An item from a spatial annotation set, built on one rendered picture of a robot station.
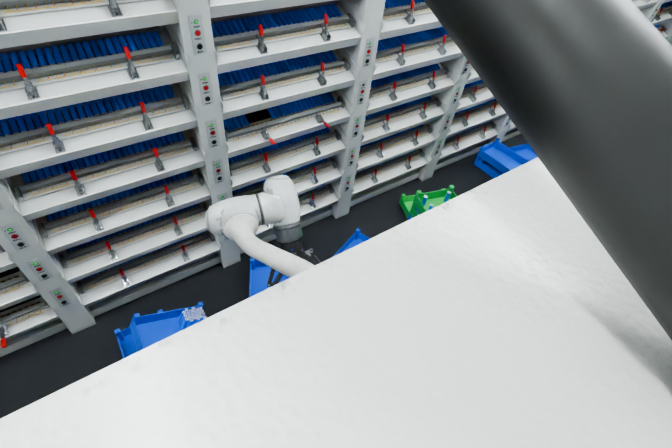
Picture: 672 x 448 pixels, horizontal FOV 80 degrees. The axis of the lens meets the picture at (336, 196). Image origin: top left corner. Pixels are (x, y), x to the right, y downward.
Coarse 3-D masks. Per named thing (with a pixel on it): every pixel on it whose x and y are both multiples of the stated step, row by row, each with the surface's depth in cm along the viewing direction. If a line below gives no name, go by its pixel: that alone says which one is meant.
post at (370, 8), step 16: (352, 0) 158; (368, 0) 152; (384, 0) 156; (368, 16) 157; (368, 32) 162; (352, 48) 169; (368, 80) 180; (352, 96) 181; (368, 96) 186; (352, 112) 187; (352, 128) 195; (352, 144) 203; (352, 176) 221; (336, 208) 234
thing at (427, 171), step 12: (456, 60) 213; (456, 72) 216; (468, 72) 219; (456, 84) 220; (444, 96) 228; (456, 108) 236; (444, 120) 237; (444, 132) 246; (432, 144) 250; (432, 156) 257; (420, 168) 268; (432, 168) 267
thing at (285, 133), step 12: (336, 96) 190; (348, 108) 187; (264, 120) 173; (300, 120) 178; (312, 120) 180; (324, 120) 182; (336, 120) 185; (276, 132) 172; (288, 132) 174; (300, 132) 177; (228, 144) 163; (240, 144) 164; (252, 144) 166; (264, 144) 170; (228, 156) 164
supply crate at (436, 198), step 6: (450, 186) 197; (420, 192) 192; (426, 192) 197; (432, 192) 197; (438, 192) 199; (444, 192) 201; (414, 198) 197; (420, 198) 198; (432, 198) 201; (438, 198) 202; (444, 198) 202; (450, 198) 202; (420, 204) 192; (426, 204) 198; (438, 204) 199; (420, 210) 193; (426, 210) 188
